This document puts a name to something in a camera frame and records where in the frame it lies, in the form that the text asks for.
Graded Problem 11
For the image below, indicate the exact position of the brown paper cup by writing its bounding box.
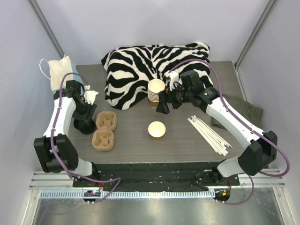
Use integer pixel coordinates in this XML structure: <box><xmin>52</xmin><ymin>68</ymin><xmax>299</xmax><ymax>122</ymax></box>
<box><xmin>148</xmin><ymin>121</ymin><xmax>166</xmax><ymax>141</ymax></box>

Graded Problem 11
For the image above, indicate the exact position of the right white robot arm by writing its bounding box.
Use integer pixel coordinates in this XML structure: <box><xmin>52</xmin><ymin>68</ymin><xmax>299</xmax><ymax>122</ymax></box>
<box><xmin>156</xmin><ymin>70</ymin><xmax>278</xmax><ymax>185</ymax></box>

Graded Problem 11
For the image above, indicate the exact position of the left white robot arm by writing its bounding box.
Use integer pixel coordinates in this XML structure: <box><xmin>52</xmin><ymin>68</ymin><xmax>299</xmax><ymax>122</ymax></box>
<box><xmin>33</xmin><ymin>80</ymin><xmax>100</xmax><ymax>187</ymax></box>

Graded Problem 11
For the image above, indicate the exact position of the stack of black lids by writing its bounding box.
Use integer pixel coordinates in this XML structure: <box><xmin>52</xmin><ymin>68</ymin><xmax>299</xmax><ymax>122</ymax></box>
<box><xmin>73</xmin><ymin>120</ymin><xmax>96</xmax><ymax>135</ymax></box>

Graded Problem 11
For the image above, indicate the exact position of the stack of paper cups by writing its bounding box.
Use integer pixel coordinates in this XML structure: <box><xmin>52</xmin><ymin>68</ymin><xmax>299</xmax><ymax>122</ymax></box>
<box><xmin>148</xmin><ymin>79</ymin><xmax>165</xmax><ymax>108</ymax></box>

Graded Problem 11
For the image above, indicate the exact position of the brown cardboard cup carrier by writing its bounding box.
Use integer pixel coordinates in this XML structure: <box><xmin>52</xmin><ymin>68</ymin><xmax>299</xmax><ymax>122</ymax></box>
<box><xmin>91</xmin><ymin>111</ymin><xmax>118</xmax><ymax>151</ymax></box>

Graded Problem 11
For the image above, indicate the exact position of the zebra print pillow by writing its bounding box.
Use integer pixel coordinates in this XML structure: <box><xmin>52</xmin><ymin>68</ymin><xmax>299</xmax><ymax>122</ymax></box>
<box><xmin>101</xmin><ymin>42</ymin><xmax>213</xmax><ymax>110</ymax></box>

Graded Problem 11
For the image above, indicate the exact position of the light blue paper bag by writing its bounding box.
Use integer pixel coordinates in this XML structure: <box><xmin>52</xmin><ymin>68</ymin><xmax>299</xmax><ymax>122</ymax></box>
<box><xmin>39</xmin><ymin>55</ymin><xmax>78</xmax><ymax>93</ymax></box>

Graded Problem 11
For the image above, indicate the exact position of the bundle of white wrapped straws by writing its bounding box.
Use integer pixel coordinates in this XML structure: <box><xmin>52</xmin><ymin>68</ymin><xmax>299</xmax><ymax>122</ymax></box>
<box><xmin>187</xmin><ymin>115</ymin><xmax>232</xmax><ymax>156</ymax></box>

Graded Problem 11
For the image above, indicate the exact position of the olive green cloth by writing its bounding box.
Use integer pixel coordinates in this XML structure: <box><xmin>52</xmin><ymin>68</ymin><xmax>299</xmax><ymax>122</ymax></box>
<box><xmin>223</xmin><ymin>94</ymin><xmax>263</xmax><ymax>129</ymax></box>

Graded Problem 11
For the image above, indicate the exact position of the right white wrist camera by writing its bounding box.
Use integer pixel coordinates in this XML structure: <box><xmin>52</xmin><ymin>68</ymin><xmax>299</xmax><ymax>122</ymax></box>
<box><xmin>164</xmin><ymin>71</ymin><xmax>182</xmax><ymax>91</ymax></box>

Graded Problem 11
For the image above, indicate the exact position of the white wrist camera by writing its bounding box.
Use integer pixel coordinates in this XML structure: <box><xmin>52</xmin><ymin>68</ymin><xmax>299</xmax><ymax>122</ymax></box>
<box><xmin>164</xmin><ymin>71</ymin><xmax>182</xmax><ymax>91</ymax></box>
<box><xmin>83</xmin><ymin>85</ymin><xmax>99</xmax><ymax>105</ymax></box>

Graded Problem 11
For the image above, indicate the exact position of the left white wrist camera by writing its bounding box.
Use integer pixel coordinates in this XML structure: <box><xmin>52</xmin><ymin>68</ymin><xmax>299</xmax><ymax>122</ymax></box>
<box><xmin>83</xmin><ymin>85</ymin><xmax>99</xmax><ymax>105</ymax></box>

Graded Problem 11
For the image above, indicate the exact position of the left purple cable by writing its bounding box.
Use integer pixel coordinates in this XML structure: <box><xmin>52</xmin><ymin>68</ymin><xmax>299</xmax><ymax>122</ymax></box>
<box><xmin>46</xmin><ymin>72</ymin><xmax>121</xmax><ymax>215</ymax></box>

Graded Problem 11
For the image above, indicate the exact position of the aluminium frame rail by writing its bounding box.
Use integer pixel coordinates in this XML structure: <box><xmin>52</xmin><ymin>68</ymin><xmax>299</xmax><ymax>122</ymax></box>
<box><xmin>29</xmin><ymin>171</ymin><xmax>285</xmax><ymax>190</ymax></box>

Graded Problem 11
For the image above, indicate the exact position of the white slotted cable duct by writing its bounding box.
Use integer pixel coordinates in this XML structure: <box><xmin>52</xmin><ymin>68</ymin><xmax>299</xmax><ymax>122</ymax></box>
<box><xmin>39</xmin><ymin>189</ymin><xmax>215</xmax><ymax>199</ymax></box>

